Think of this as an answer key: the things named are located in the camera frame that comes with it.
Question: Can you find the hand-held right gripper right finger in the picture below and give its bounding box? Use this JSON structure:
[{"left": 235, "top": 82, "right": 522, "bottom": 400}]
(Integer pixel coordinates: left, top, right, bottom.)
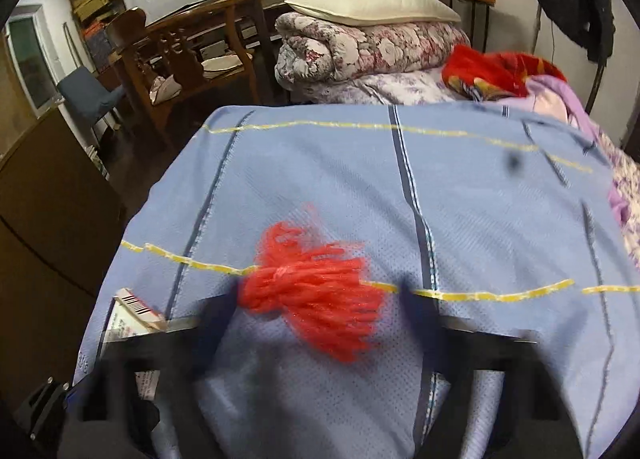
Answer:
[{"left": 400, "top": 279, "right": 586, "bottom": 459}]

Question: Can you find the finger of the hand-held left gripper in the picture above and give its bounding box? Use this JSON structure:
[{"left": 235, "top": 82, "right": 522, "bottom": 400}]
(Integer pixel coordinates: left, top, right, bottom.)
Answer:
[{"left": 10, "top": 376, "right": 81, "bottom": 445}]

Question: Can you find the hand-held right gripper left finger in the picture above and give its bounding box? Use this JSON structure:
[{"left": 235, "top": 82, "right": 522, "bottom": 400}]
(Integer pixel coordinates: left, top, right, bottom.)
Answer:
[{"left": 57, "top": 289, "right": 243, "bottom": 459}]

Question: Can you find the red yarn pompom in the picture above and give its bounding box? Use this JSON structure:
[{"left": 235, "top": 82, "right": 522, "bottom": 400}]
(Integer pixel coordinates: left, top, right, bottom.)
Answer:
[{"left": 237, "top": 204, "right": 386, "bottom": 365}]

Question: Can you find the blue striped tablecloth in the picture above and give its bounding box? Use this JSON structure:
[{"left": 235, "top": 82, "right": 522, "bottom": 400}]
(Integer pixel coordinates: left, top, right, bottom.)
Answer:
[{"left": 72, "top": 103, "right": 640, "bottom": 459}]

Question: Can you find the brown wooden cabinet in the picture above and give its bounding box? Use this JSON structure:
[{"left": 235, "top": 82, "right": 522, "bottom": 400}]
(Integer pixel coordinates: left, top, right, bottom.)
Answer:
[{"left": 0, "top": 106, "right": 128, "bottom": 410}]

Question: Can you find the floral bed sheet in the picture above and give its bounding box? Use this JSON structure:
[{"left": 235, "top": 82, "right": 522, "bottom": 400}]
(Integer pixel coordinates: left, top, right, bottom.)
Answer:
[{"left": 300, "top": 73, "right": 468, "bottom": 107}]

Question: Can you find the purple floral duvet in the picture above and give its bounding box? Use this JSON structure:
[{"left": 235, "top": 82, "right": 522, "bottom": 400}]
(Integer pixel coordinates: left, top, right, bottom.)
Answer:
[{"left": 595, "top": 129, "right": 640, "bottom": 265}]

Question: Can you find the red patterned blanket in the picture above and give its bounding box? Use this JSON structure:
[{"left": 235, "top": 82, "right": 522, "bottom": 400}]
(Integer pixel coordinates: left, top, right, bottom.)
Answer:
[{"left": 442, "top": 44, "right": 568, "bottom": 102}]

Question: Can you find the light purple cloth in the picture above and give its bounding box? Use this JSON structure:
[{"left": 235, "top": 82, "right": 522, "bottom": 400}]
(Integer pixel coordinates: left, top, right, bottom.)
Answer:
[{"left": 525, "top": 74, "right": 631, "bottom": 230}]

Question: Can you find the white seat cushion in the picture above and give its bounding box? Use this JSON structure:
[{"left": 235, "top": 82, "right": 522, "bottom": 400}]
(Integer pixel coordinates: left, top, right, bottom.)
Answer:
[{"left": 150, "top": 55, "right": 243, "bottom": 102}]

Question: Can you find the blue upholstered chair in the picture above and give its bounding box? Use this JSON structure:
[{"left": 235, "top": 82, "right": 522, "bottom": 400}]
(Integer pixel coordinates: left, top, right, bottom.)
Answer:
[{"left": 56, "top": 66, "right": 128, "bottom": 144}]

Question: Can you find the dark wooden armchair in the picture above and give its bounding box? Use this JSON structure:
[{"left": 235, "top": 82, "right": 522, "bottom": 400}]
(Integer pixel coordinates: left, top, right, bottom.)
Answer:
[{"left": 105, "top": 0, "right": 266, "bottom": 150}]

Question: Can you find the cream pillow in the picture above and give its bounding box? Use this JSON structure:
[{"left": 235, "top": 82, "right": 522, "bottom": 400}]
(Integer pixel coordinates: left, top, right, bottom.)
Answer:
[{"left": 284, "top": 0, "right": 462, "bottom": 28}]

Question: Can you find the white framed glass door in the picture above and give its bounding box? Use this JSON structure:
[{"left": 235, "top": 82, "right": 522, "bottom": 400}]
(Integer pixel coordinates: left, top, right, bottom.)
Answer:
[{"left": 5, "top": 4, "right": 63, "bottom": 112}]

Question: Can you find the stack of cardboard boxes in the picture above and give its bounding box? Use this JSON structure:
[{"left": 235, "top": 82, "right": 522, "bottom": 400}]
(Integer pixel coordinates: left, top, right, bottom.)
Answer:
[{"left": 67, "top": 0, "right": 123, "bottom": 72}]

